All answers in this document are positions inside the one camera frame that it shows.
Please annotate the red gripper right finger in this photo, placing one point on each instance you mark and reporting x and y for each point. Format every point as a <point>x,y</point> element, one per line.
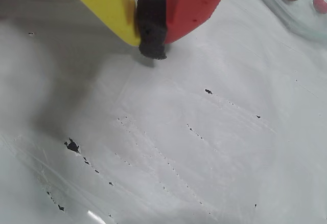
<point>196,1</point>

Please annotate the white table cover sheet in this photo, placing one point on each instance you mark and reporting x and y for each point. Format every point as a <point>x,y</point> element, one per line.
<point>178,132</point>

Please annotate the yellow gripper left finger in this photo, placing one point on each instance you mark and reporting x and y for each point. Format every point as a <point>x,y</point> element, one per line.
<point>107,6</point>

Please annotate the glass bowl with red balls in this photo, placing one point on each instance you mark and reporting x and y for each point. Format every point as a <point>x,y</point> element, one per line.
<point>281,10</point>

